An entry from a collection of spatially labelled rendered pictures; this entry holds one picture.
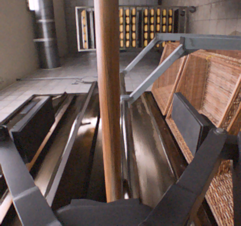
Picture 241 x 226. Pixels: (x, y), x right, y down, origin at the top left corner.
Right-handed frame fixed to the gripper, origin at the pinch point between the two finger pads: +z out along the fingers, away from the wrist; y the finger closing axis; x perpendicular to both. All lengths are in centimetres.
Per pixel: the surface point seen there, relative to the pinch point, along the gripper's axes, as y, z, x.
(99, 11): -1.3, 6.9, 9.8
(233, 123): 41, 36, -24
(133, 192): 2.5, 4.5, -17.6
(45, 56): -126, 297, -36
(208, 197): 33, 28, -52
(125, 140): 1.9, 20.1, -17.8
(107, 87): -0.8, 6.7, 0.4
